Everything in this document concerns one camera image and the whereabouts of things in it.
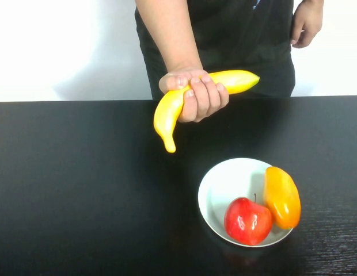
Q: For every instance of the person's left hand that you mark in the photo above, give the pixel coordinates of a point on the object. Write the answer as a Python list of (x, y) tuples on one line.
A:
[(308, 20)]

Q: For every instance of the person's right hand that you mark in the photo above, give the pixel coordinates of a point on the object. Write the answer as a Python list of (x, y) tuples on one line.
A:
[(201, 100)]

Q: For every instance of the yellow banana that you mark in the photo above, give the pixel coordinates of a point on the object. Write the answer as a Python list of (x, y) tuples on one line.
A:
[(167, 115)]

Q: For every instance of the person's right forearm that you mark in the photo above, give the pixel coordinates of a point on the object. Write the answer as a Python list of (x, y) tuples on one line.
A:
[(170, 31)]

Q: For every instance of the black t-shirt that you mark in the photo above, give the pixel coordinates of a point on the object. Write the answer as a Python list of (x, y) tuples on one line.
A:
[(239, 34)]

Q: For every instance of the black trousers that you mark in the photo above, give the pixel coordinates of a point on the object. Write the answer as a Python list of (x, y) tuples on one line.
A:
[(282, 87)]

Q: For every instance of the orange yellow mango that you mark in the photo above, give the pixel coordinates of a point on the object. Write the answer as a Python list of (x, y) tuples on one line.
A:
[(282, 198)]

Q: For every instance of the red apple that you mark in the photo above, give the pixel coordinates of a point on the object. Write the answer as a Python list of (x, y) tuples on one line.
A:
[(247, 221)]

